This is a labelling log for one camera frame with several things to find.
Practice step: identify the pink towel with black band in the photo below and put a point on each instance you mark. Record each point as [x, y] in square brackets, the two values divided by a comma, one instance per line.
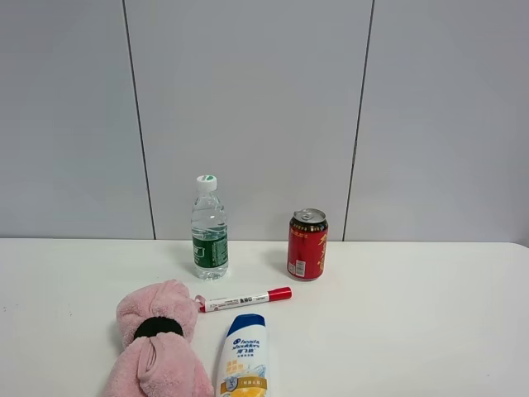
[156, 324]

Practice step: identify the red drink can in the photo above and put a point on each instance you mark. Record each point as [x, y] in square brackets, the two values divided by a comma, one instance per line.
[307, 239]

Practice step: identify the clear water bottle green label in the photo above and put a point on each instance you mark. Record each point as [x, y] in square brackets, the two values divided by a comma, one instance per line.
[209, 231]

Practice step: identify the red white marker pen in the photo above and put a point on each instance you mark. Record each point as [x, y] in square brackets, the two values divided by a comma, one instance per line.
[215, 305]

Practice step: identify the white blue shampoo bottle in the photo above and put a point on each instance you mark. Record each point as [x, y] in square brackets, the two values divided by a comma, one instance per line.
[243, 368]

